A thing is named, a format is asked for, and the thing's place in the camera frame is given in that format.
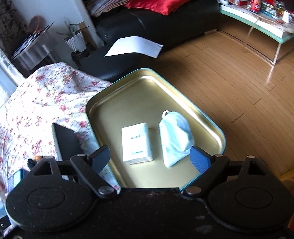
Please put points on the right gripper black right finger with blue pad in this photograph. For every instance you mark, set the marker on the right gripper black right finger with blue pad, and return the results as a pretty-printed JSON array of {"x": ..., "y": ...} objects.
[{"x": 213, "y": 172}]

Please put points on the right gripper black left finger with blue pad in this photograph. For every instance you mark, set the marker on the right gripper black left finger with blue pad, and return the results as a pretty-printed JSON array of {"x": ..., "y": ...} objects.
[{"x": 88, "y": 168}]

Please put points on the black rectangular box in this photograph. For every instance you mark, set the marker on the black rectangular box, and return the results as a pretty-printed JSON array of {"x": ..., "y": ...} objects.
[{"x": 66, "y": 143}]

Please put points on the small white tissue packet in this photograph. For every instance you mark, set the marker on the small white tissue packet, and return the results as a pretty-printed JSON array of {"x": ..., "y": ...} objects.
[{"x": 136, "y": 147}]

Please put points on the colourful rolled sock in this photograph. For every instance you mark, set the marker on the colourful rolled sock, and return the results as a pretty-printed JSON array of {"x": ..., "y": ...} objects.
[{"x": 32, "y": 162}]

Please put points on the gold teal metal tin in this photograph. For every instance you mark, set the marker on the gold teal metal tin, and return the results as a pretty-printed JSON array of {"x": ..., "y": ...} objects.
[{"x": 143, "y": 96}]

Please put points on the floral tablecloth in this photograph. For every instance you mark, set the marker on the floral tablecloth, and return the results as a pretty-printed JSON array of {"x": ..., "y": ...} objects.
[{"x": 55, "y": 93}]

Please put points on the blue Tempo tissue pack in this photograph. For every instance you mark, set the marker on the blue Tempo tissue pack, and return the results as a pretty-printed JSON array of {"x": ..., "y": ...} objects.
[{"x": 15, "y": 179}]

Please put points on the glass side table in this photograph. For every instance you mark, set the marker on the glass side table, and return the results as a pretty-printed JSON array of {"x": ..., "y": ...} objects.
[{"x": 34, "y": 50}]

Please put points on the potted plant white pot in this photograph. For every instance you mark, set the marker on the potted plant white pot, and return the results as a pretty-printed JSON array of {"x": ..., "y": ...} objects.
[{"x": 74, "y": 36}]

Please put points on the white paper sheet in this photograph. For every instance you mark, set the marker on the white paper sheet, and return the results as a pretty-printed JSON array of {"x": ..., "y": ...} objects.
[{"x": 134, "y": 44}]

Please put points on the black leather sofa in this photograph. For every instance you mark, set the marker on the black leather sofa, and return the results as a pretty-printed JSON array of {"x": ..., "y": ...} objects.
[{"x": 191, "y": 20}]

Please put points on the glass coffee table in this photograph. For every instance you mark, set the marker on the glass coffee table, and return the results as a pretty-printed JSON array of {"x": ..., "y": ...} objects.
[{"x": 281, "y": 33}]

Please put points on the folded striped blanket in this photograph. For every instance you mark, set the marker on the folded striped blanket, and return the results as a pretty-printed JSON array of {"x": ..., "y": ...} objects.
[{"x": 97, "y": 7}]

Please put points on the red drink can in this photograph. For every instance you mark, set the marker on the red drink can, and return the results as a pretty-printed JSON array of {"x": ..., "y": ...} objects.
[{"x": 254, "y": 6}]

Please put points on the patterned curtain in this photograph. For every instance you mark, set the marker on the patterned curtain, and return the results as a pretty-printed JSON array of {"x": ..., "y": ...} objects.
[{"x": 13, "y": 28}]

